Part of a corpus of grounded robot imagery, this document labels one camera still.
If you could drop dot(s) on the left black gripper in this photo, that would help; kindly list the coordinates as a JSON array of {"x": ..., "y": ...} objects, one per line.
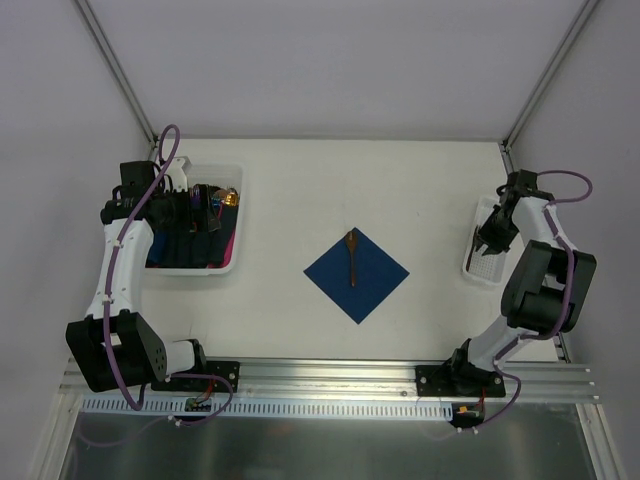
[{"x": 201, "y": 206}]

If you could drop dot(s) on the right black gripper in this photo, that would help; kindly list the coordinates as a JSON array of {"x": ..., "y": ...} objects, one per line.
[{"x": 490, "y": 235}]

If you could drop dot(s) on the blue paper napkin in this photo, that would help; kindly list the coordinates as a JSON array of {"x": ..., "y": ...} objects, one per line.
[{"x": 356, "y": 274}]

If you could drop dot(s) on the wooden spoon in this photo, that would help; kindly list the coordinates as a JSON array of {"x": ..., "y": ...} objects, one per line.
[{"x": 351, "y": 241}]

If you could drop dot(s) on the wooden fork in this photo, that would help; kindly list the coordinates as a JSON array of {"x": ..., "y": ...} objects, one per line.
[{"x": 477, "y": 263}]

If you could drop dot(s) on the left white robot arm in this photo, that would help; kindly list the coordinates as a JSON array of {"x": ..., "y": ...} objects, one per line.
[{"x": 114, "y": 346}]

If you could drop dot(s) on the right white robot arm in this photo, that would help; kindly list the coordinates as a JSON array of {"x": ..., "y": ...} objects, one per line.
[{"x": 544, "y": 294}]

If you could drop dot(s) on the rolled napkin bundles with cutlery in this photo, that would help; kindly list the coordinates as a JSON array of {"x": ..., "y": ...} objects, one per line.
[{"x": 198, "y": 250}]

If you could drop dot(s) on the white perforated utensil tray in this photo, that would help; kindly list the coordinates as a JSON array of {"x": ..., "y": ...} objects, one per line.
[{"x": 483, "y": 210}]

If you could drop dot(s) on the white plastic bin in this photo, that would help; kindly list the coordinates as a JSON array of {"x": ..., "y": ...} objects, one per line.
[{"x": 225, "y": 175}]

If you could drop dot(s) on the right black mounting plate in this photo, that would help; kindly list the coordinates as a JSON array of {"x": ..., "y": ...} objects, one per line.
[{"x": 448, "y": 381}]

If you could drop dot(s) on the black mounting plate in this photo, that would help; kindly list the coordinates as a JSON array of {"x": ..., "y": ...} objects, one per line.
[
  {"x": 220, "y": 372},
  {"x": 448, "y": 381}
]

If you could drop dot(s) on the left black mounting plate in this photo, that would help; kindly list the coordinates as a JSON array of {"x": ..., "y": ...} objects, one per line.
[{"x": 220, "y": 372}]

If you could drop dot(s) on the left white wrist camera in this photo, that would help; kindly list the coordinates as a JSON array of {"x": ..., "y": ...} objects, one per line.
[{"x": 176, "y": 176}]

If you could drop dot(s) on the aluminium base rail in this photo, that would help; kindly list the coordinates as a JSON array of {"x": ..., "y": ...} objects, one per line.
[{"x": 541, "y": 382}]

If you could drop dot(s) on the white slotted cable duct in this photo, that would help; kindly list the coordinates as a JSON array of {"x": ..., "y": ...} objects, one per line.
[{"x": 300, "y": 409}]

